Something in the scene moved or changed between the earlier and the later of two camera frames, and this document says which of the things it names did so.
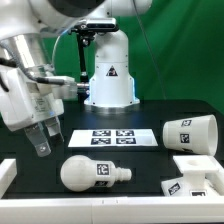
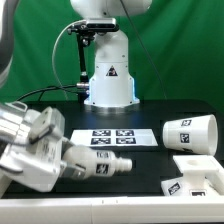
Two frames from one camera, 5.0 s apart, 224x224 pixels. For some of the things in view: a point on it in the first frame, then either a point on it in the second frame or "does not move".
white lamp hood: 197,134 does not move
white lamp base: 203,176 does not move
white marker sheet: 112,138 does not move
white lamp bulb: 80,174 to 96,163
